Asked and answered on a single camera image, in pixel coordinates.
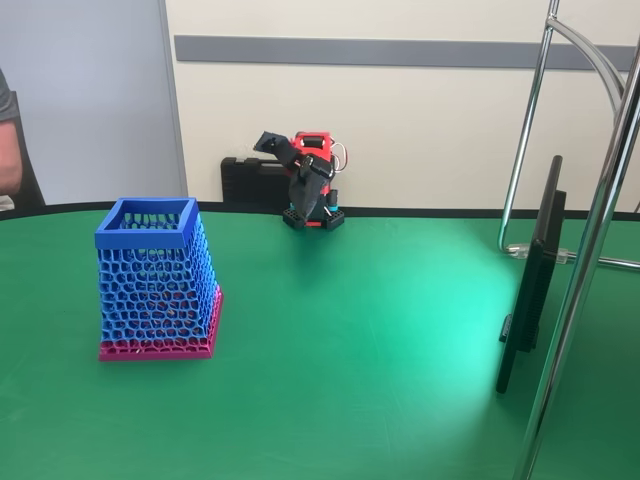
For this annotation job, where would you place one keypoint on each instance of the blue and pink mesh basket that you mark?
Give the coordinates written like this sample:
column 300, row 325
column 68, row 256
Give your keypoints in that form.
column 150, row 280

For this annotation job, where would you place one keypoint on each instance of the chrome tube stand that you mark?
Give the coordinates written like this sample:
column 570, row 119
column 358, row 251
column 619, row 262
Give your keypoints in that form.
column 563, row 350

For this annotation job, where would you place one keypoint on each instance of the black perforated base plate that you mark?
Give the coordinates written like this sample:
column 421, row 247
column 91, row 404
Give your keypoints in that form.
column 292, row 218

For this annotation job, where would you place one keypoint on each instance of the wrist camera board on mount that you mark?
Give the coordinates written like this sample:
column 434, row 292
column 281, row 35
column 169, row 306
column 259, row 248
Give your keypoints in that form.
column 265, row 141

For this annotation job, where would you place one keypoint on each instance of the flat LED light panel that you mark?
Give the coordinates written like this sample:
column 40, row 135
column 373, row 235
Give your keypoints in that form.
column 537, row 280

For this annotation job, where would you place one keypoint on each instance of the green cloth with black edge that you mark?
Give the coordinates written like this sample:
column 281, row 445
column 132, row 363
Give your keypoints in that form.
column 320, row 375

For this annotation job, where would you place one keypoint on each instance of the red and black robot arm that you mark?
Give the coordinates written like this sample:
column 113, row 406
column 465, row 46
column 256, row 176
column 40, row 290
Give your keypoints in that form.
column 327, row 150

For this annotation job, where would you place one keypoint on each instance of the person's bare forearm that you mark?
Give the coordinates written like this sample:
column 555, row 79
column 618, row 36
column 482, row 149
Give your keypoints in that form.
column 9, row 155

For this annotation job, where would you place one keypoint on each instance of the black plastic tool case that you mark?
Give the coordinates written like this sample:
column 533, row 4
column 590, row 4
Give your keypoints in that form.
column 250, row 180

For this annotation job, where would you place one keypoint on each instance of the person's grey shirt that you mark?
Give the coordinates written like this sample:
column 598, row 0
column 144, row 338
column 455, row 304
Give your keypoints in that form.
column 6, row 100

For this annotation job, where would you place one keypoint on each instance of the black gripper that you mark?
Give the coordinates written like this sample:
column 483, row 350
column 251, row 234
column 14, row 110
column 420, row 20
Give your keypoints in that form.
column 303, row 192

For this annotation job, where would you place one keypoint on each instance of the grey wall rail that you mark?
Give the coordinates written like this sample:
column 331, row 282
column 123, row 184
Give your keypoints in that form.
column 400, row 51

